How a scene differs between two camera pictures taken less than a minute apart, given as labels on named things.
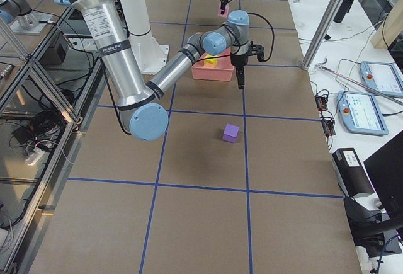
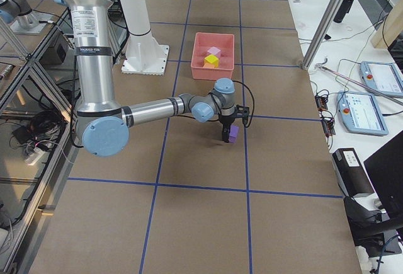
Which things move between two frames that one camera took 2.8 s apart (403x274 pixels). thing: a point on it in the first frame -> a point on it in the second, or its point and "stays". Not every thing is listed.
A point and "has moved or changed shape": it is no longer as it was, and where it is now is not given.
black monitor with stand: (381, 233) stays
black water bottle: (345, 7) stays
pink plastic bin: (221, 71) stays
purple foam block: (230, 133) stays
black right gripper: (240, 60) -> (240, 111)
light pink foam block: (226, 11) has moved or changed shape
